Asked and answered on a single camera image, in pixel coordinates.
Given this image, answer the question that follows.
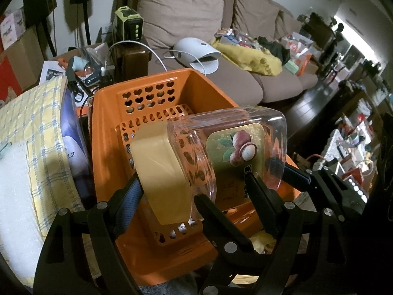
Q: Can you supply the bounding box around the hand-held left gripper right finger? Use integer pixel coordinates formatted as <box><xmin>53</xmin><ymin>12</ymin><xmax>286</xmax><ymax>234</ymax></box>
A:
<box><xmin>245</xmin><ymin>171</ymin><xmax>360</xmax><ymax>295</ymax></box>

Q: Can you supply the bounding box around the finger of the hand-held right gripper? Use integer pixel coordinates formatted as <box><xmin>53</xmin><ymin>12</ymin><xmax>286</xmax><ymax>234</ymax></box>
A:
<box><xmin>194</xmin><ymin>194</ymin><xmax>261</xmax><ymax>295</ymax></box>
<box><xmin>272</xmin><ymin>158</ymin><xmax>312</xmax><ymax>192</ymax></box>

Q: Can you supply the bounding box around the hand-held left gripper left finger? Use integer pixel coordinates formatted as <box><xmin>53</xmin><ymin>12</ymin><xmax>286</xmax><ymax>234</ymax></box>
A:
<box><xmin>34</xmin><ymin>172</ymin><xmax>145</xmax><ymax>295</ymax></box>

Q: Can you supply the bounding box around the clear jar with tan lid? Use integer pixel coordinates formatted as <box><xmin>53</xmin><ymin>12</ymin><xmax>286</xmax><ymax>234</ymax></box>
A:
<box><xmin>130</xmin><ymin>106</ymin><xmax>287</xmax><ymax>225</ymax></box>

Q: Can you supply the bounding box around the orange plastic basket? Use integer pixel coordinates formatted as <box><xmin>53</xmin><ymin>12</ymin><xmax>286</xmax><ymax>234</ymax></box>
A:
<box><xmin>89</xmin><ymin>68</ymin><xmax>303</xmax><ymax>286</ymax></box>

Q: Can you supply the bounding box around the white foam wrap sheet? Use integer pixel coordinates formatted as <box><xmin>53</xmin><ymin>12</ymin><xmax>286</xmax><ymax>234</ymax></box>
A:
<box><xmin>0</xmin><ymin>143</ymin><xmax>46</xmax><ymax>283</ymax></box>

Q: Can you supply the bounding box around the pile of assorted bags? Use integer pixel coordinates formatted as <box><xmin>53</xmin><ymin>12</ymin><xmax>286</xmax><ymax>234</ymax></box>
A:
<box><xmin>319</xmin><ymin>98</ymin><xmax>393</xmax><ymax>197</ymax></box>

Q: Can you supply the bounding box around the purple white plastic pack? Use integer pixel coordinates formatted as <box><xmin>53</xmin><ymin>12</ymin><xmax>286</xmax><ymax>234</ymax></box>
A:
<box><xmin>60</xmin><ymin>77</ymin><xmax>93</xmax><ymax>197</ymax></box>

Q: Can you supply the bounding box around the mint green small box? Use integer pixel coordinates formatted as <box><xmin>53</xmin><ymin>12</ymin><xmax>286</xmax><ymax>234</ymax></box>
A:
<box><xmin>282</xmin><ymin>61</ymin><xmax>300</xmax><ymax>74</ymax></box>

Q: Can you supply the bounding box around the brown sofa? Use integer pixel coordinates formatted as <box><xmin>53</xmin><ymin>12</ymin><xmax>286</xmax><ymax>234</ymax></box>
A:
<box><xmin>101</xmin><ymin>0</ymin><xmax>320</xmax><ymax>105</ymax></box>

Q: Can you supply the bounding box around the yellow cloth bag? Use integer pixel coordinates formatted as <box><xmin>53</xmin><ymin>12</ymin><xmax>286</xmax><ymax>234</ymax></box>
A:
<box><xmin>212</xmin><ymin>37</ymin><xmax>282</xmax><ymax>77</ymax></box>

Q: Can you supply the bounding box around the white orange paper bag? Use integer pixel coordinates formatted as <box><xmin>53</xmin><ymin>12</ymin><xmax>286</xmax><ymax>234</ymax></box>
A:
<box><xmin>281</xmin><ymin>32</ymin><xmax>314</xmax><ymax>76</ymax></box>

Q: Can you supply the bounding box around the yellow checked tablecloth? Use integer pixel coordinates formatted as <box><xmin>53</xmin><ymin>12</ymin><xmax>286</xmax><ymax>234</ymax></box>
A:
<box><xmin>0</xmin><ymin>75</ymin><xmax>93</xmax><ymax>288</ymax></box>

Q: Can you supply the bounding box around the dark green cloth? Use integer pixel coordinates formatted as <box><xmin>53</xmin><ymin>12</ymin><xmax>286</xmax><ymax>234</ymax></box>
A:
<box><xmin>258</xmin><ymin>36</ymin><xmax>291</xmax><ymax>65</ymax></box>

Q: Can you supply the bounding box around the dark brown wooden box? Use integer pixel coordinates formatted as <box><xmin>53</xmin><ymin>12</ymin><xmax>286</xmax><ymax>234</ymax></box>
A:
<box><xmin>118</xmin><ymin>40</ymin><xmax>151</xmax><ymax>83</ymax></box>

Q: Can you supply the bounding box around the dark wooden chair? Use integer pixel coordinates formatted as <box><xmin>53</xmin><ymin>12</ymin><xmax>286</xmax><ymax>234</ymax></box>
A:
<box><xmin>302</xmin><ymin>12</ymin><xmax>344</xmax><ymax>77</ymax></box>

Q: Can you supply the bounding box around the light blue handheld device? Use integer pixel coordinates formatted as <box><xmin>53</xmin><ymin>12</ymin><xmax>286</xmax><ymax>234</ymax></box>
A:
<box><xmin>66</xmin><ymin>56</ymin><xmax>89</xmax><ymax>77</ymax></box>

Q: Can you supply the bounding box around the printed paper sheet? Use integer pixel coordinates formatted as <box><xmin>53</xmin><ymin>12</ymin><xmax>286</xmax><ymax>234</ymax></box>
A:
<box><xmin>39</xmin><ymin>61</ymin><xmax>70</xmax><ymax>85</ymax></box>

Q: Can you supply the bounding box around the pile of snack packets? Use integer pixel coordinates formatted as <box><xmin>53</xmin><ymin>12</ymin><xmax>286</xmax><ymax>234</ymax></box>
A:
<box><xmin>215</xmin><ymin>28</ymin><xmax>261</xmax><ymax>50</ymax></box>

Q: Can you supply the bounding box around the white nail lamp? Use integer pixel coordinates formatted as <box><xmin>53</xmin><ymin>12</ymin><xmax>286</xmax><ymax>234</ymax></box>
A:
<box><xmin>173</xmin><ymin>37</ymin><xmax>222</xmax><ymax>75</ymax></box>

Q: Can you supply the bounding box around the red box with oval label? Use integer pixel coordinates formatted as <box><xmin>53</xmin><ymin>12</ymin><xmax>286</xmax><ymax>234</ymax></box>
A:
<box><xmin>0</xmin><ymin>58</ymin><xmax>23</xmax><ymax>102</ymax></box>

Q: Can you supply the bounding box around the brown cardboard box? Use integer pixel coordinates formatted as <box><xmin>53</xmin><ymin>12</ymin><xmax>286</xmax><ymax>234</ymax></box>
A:
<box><xmin>0</xmin><ymin>26</ymin><xmax>46</xmax><ymax>93</ymax></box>

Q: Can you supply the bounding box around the green black power station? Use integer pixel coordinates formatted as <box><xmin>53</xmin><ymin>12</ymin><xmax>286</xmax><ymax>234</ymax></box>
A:
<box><xmin>111</xmin><ymin>6</ymin><xmax>145</xmax><ymax>42</ymax></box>

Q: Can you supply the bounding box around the large brown sofa cushion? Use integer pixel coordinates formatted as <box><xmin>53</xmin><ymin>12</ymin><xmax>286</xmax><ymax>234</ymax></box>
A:
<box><xmin>137</xmin><ymin>0</ymin><xmax>228</xmax><ymax>50</ymax></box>

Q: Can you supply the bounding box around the white pink small box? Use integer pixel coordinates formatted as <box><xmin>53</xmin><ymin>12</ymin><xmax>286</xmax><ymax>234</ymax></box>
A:
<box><xmin>0</xmin><ymin>9</ymin><xmax>25</xmax><ymax>50</ymax></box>

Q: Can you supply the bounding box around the white charging cable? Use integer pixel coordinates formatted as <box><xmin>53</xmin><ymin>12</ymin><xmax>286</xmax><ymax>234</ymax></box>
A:
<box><xmin>107</xmin><ymin>39</ymin><xmax>172</xmax><ymax>73</ymax></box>

